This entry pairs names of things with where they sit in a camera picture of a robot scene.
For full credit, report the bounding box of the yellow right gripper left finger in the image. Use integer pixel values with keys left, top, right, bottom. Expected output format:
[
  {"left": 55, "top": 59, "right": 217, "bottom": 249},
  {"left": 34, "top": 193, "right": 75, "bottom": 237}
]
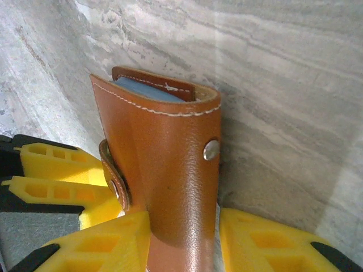
[{"left": 7, "top": 210, "right": 151, "bottom": 272}]

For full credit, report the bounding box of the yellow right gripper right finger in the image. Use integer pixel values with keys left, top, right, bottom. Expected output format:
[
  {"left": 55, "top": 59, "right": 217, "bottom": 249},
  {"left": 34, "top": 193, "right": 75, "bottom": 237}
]
[{"left": 219, "top": 208, "right": 363, "bottom": 272}]

